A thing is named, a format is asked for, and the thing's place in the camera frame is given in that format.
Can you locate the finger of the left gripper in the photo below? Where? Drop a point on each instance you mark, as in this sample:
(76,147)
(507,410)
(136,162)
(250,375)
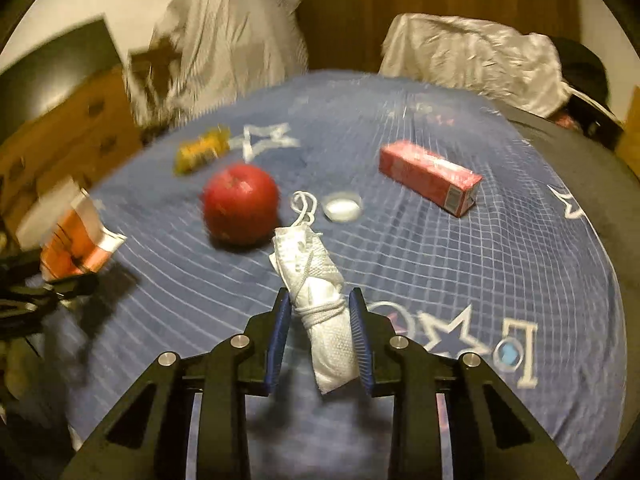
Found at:
(64,289)

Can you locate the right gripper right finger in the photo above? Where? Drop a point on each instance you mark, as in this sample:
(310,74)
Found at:
(492,433)

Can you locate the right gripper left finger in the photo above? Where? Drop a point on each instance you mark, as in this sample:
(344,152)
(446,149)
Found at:
(146,433)

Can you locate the orange white carton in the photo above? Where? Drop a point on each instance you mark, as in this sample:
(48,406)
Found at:
(65,225)

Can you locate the white mesh pouch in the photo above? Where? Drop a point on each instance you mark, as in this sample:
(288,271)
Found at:
(316,287)

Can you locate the wooden chest of drawers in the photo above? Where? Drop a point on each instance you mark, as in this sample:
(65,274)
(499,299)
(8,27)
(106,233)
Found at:
(86,138)

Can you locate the red apple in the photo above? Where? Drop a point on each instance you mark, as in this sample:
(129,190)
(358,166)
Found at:
(240,206)

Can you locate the yellow snack wrapper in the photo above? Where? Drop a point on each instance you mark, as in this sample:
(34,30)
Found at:
(195,154)

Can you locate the blue checkered bed sheet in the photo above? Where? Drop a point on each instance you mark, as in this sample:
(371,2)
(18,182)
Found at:
(522,278)

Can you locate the black flat television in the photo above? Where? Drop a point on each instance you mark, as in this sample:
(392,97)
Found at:
(47,75)

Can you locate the long red carton box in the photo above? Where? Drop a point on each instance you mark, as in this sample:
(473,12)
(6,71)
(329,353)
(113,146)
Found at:
(450,186)

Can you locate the dark grey blanket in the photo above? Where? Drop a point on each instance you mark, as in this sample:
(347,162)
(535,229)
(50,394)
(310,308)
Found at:
(601,183)

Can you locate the clear small lid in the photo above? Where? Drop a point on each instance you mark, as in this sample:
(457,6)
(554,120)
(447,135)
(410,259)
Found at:
(342,207)

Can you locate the striped cloth cover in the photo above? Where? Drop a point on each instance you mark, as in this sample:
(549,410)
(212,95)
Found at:
(205,54)

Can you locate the wooden headboard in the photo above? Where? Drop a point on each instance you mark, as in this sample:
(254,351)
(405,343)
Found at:
(628,149)

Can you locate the black clothing pile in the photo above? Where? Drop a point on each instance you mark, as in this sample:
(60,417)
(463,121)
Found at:
(586,111)

